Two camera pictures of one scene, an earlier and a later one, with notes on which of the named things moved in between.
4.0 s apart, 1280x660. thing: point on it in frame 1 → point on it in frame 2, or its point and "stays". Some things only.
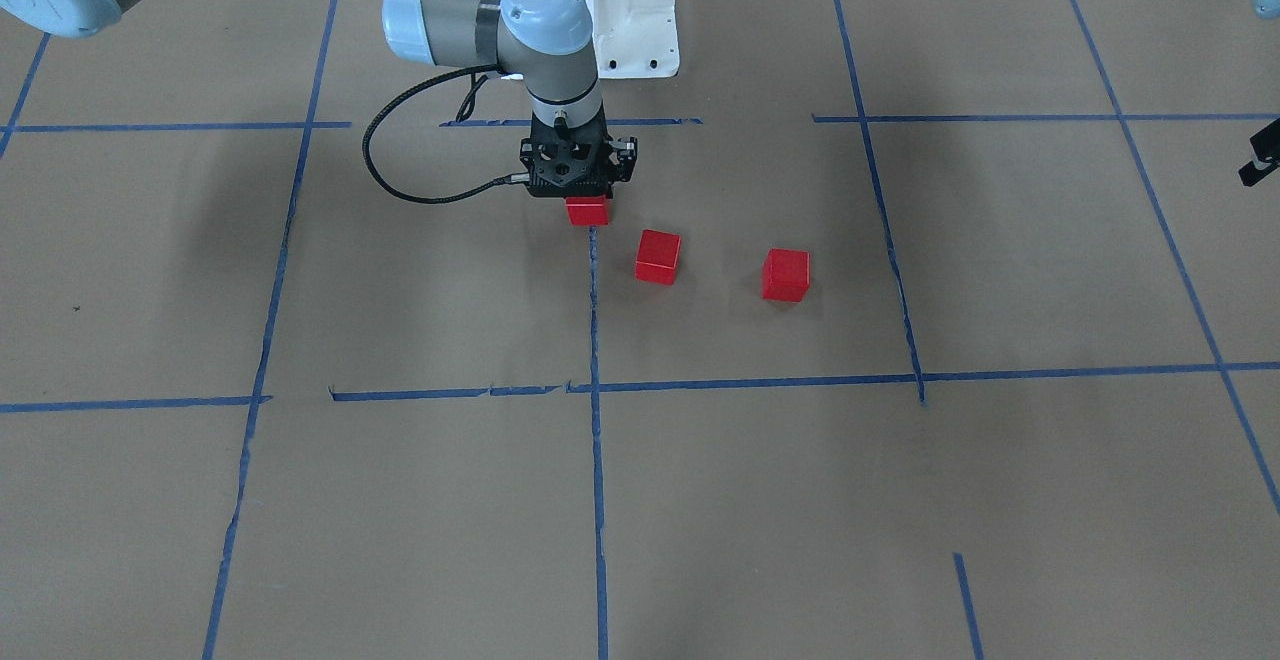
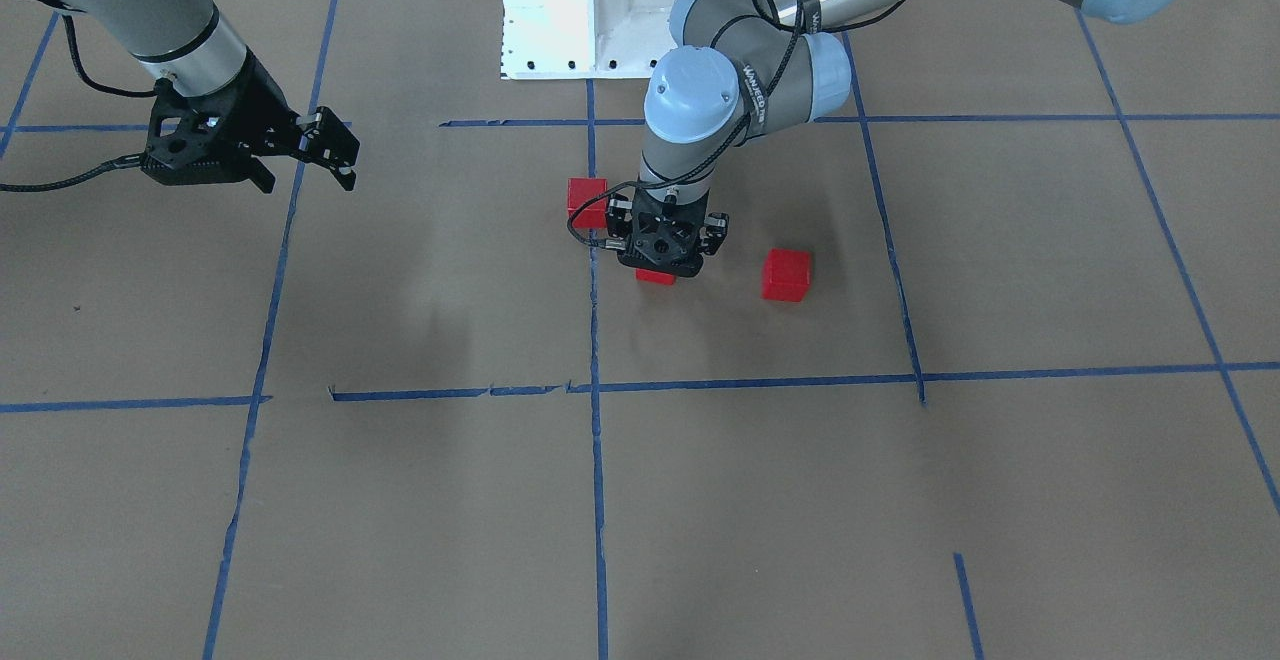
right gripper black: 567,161 → 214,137
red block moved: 587,210 stays
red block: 785,274 stays
